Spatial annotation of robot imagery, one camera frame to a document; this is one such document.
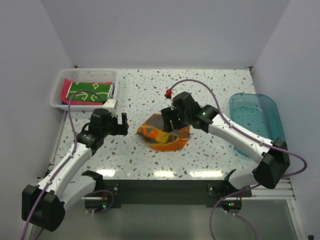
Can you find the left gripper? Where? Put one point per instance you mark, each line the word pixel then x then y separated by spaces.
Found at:
pixel 122 128

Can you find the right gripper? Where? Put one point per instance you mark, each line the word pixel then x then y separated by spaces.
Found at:
pixel 168 114

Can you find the orange grey patterned towel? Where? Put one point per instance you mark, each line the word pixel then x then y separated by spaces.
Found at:
pixel 154 135

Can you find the yellow green patterned towel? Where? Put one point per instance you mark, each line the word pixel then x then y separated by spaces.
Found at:
pixel 89 92

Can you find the pink towel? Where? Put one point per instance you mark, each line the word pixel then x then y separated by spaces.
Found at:
pixel 65 87

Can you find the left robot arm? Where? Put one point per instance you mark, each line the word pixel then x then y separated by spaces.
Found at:
pixel 45 204

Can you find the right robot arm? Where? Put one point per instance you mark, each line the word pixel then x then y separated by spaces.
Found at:
pixel 270 157

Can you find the teal plastic tub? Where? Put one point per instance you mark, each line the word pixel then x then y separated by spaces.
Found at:
pixel 257 113

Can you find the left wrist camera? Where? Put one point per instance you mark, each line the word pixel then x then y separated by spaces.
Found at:
pixel 111 105

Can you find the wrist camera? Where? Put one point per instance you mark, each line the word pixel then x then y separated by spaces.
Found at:
pixel 111 105
pixel 169 94

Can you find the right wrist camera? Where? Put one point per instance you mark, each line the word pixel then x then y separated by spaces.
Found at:
pixel 169 94

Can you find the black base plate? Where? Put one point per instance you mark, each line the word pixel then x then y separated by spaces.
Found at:
pixel 158 192

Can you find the aluminium rail frame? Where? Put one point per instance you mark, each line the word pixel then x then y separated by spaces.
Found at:
pixel 263 214

